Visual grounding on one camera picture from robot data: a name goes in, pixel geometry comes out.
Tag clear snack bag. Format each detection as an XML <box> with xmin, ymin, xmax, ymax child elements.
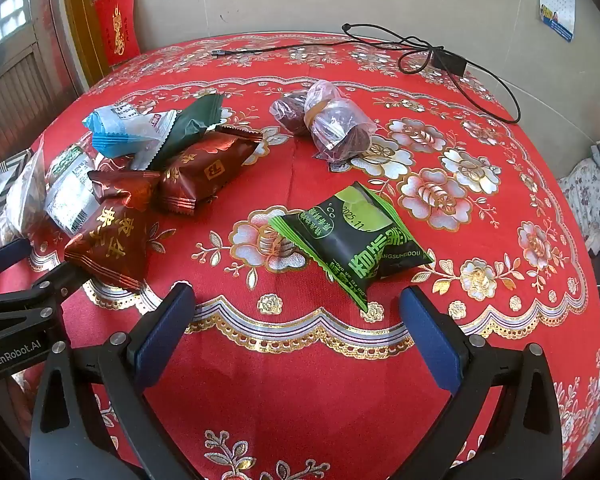
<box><xmin>0</xmin><ymin>136</ymin><xmax>47</xmax><ymax>247</ymax></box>

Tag small clear bag of dates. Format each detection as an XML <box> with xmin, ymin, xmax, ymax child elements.
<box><xmin>269</xmin><ymin>90</ymin><xmax>312</xmax><ymax>137</ymax></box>

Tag snack packets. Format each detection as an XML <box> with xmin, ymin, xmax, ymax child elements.
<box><xmin>44</xmin><ymin>144</ymin><xmax>102</xmax><ymax>239</ymax></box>

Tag black adapter with cable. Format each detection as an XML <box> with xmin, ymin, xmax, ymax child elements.
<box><xmin>341</xmin><ymin>22</ymin><xmax>522</xmax><ymax>125</ymax></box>

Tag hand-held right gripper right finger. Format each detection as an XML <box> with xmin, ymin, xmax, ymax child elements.
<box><xmin>399</xmin><ymin>285</ymin><xmax>566</xmax><ymax>480</ymax></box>

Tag dark green snack packet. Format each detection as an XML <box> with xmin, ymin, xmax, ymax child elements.
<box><xmin>149</xmin><ymin>95</ymin><xmax>224</xmax><ymax>170</ymax></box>

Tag red paper envelope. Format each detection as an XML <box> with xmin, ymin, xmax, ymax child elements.
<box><xmin>94</xmin><ymin>0</ymin><xmax>142</xmax><ymax>67</ymax></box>

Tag large maroon gold-print snack packet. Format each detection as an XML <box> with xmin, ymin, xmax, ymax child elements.
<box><xmin>157</xmin><ymin>126</ymin><xmax>264</xmax><ymax>217</ymax></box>

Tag red-brown gold-print snack packet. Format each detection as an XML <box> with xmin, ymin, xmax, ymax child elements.
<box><xmin>63</xmin><ymin>191</ymin><xmax>149</xmax><ymax>294</ymax></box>

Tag black usb cable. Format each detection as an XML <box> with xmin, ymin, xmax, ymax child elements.
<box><xmin>211</xmin><ymin>39</ymin><xmax>437</xmax><ymax>59</ymax></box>

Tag wall calendar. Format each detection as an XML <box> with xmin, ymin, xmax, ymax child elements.
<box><xmin>536</xmin><ymin>0</ymin><xmax>577</xmax><ymax>42</ymax></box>

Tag floral cloth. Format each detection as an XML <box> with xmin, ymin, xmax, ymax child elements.
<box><xmin>555</xmin><ymin>156</ymin><xmax>600</xmax><ymax>243</ymax></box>

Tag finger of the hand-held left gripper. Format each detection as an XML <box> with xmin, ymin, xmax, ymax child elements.
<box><xmin>0</xmin><ymin>237</ymin><xmax>32</xmax><ymax>282</ymax></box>
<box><xmin>0</xmin><ymin>261</ymin><xmax>95</xmax><ymax>312</ymax></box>

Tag green and black snack packet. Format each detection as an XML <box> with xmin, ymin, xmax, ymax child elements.
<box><xmin>268</xmin><ymin>181</ymin><xmax>435</xmax><ymax>312</ymax></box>

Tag blue and white snack packet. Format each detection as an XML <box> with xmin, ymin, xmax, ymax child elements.
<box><xmin>82</xmin><ymin>102</ymin><xmax>179</xmax><ymax>171</ymax></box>

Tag striped cardboard box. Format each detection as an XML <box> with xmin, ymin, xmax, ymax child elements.
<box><xmin>0</xmin><ymin>150</ymin><xmax>46</xmax><ymax>257</ymax></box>

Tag red floral tablecloth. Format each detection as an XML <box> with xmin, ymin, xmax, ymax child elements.
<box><xmin>0</xmin><ymin>31</ymin><xmax>600</xmax><ymax>480</ymax></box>

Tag small maroon snack packet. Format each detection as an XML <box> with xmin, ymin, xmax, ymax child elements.
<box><xmin>87</xmin><ymin>169</ymin><xmax>162</xmax><ymax>212</ymax></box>

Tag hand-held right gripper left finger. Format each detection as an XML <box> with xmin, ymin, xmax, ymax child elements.
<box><xmin>30</xmin><ymin>282</ymin><xmax>201</xmax><ymax>480</ymax></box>

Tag wooden door frame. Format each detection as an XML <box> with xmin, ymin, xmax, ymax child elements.
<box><xmin>54</xmin><ymin>0</ymin><xmax>107</xmax><ymax>92</ymax></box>

